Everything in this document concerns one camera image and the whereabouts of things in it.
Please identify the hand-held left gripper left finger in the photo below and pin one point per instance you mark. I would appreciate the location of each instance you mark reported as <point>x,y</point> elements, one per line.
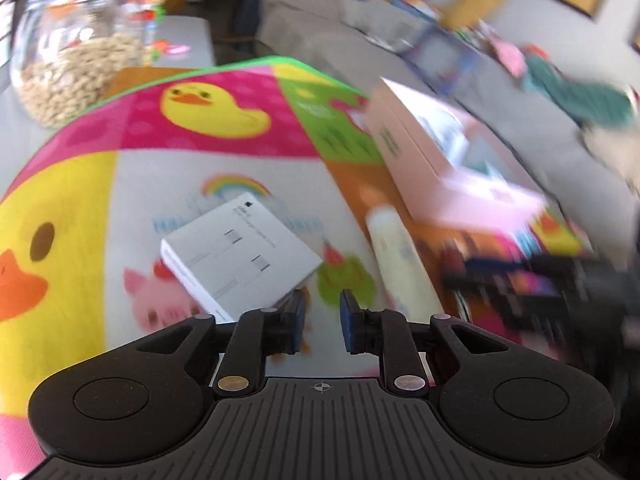
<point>299,321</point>

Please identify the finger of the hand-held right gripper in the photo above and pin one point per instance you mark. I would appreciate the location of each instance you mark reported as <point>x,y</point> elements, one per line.
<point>500,287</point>

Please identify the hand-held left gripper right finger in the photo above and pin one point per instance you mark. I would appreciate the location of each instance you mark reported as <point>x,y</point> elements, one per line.
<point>347,326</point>

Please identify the white tube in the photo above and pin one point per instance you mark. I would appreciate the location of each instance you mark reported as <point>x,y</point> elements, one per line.
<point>400,255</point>

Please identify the teal plastic tool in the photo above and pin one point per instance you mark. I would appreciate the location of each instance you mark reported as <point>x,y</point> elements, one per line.
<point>489,167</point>

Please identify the pink cardboard box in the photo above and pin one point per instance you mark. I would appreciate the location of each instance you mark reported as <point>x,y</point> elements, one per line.
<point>415,160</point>

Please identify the cream cloth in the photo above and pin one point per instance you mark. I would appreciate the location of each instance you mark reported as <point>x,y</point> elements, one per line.
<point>612,150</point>

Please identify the grey sofa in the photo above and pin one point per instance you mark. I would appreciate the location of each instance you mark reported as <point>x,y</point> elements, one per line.
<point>540,125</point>

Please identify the teal towel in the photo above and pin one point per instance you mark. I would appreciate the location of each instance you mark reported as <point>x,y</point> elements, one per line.
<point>580,95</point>

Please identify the colourful cartoon play mat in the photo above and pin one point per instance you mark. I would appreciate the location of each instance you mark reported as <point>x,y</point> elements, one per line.
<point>150,170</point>

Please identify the pink plush toy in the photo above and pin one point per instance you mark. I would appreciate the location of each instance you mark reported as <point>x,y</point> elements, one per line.
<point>509,57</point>

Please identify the yellow pillow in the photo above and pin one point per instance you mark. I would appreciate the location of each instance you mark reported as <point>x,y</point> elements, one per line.
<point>475,5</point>

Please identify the pink and orange toy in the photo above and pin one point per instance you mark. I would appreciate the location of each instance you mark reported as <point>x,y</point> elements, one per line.
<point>170,49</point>

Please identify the glass jar of nuts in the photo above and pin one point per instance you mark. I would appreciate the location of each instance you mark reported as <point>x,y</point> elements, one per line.
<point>75,70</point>

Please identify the green gumball toy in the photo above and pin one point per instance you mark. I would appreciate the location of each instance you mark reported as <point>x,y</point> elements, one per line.
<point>151,2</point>

